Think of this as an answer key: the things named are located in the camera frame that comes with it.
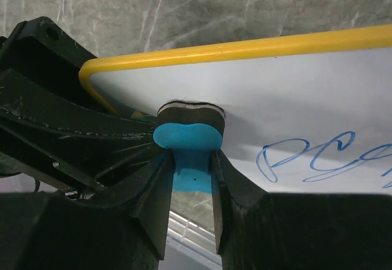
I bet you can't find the yellow framed whiteboard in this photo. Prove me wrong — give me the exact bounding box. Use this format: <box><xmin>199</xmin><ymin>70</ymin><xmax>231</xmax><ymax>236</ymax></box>
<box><xmin>79</xmin><ymin>25</ymin><xmax>391</xmax><ymax>194</ymax></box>

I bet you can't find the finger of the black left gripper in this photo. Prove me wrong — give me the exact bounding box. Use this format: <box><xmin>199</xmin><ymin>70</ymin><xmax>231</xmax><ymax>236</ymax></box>
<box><xmin>1</xmin><ymin>110</ymin><xmax>159</xmax><ymax>190</ymax></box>

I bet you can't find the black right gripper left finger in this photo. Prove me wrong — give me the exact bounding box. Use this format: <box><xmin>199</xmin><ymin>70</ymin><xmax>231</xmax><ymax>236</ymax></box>
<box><xmin>1</xmin><ymin>152</ymin><xmax>173</xmax><ymax>269</ymax></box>

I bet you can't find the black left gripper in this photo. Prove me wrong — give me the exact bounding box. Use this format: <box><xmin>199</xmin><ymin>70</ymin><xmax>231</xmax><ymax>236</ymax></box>
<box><xmin>1</xmin><ymin>16</ymin><xmax>154</xmax><ymax>145</ymax></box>

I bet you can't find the blue bone-shaped eraser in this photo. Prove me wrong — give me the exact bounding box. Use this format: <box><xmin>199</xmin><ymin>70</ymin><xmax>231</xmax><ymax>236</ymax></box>
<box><xmin>153</xmin><ymin>100</ymin><xmax>225</xmax><ymax>194</ymax></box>

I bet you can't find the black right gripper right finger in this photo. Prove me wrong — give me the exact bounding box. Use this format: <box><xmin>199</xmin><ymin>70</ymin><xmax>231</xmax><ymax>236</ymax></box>
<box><xmin>210</xmin><ymin>151</ymin><xmax>391</xmax><ymax>269</ymax></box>

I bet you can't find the aluminium front rail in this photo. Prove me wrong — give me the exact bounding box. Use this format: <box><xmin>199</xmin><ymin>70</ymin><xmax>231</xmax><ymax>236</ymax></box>
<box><xmin>159</xmin><ymin>211</ymin><xmax>222</xmax><ymax>269</ymax></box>

